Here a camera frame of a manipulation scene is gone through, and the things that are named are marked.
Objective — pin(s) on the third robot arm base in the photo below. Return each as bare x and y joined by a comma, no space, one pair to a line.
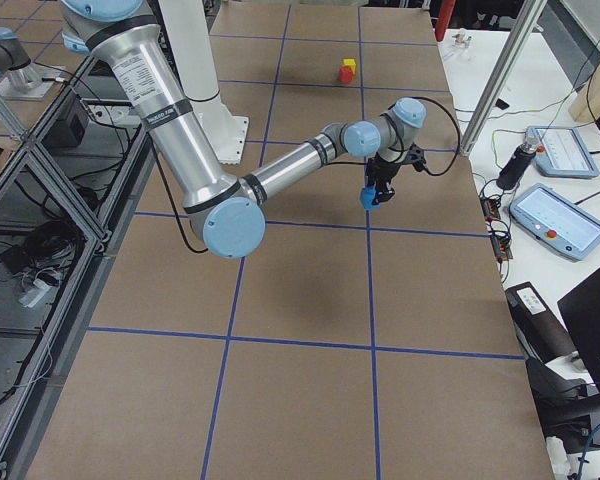
20,77

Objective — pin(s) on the red fire extinguisher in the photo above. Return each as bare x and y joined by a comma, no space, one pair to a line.
443,20

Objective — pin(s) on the aluminium frame post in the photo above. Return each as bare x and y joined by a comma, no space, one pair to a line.
515,42

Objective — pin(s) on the teach pendant tablet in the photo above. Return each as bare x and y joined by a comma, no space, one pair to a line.
562,153
556,222

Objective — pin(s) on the yellow cube block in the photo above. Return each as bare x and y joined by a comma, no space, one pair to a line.
350,63

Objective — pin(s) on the black water bottle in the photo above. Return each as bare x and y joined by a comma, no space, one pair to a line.
519,161

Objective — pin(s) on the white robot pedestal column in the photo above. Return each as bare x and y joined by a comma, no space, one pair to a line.
187,31

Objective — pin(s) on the far teach pendant tablet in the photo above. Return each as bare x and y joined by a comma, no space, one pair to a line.
562,153

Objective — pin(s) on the near teach pendant tablet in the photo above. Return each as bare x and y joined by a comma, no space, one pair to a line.
556,222

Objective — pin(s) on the black monitor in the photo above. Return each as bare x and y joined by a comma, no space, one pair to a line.
580,310

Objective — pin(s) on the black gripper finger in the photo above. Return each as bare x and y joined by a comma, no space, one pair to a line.
382,193

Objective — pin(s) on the black office chair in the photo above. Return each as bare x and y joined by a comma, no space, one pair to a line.
568,406

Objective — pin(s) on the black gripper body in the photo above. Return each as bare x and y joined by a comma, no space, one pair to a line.
383,173

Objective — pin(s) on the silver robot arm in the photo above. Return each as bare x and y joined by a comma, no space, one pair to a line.
146,54

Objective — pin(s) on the blue cube block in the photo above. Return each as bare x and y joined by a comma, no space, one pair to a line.
367,198

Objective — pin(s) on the red cube block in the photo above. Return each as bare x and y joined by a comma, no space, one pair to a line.
346,75

